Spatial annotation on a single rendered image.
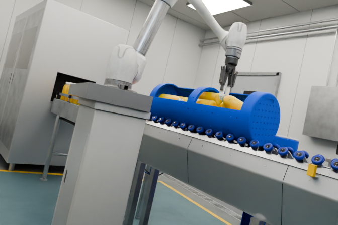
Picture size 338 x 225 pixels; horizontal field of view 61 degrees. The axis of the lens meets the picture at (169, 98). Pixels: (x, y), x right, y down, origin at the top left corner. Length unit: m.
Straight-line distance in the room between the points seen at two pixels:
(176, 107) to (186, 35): 5.81
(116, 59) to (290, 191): 1.07
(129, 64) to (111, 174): 0.60
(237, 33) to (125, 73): 0.66
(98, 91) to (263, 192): 0.90
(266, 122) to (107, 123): 0.82
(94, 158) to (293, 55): 4.80
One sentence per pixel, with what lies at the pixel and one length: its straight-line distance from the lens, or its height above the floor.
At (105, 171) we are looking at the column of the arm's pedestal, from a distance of 1.57.
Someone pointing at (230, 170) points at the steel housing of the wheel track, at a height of 0.80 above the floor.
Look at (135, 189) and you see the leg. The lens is 2.18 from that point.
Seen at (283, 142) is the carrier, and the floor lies 0.99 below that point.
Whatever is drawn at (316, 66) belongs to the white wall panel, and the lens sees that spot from 5.50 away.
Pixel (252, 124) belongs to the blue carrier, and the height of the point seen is 1.05.
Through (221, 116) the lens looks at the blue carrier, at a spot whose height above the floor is 1.06.
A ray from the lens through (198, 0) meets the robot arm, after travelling 1.80.
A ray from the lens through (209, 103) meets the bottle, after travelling 1.72.
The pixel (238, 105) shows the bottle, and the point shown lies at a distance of 1.58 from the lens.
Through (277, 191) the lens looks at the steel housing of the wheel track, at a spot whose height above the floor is 0.79.
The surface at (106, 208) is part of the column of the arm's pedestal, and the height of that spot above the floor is 0.46.
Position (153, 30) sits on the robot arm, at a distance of 1.89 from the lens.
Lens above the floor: 1.02
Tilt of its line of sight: 3 degrees up
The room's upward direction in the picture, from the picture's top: 13 degrees clockwise
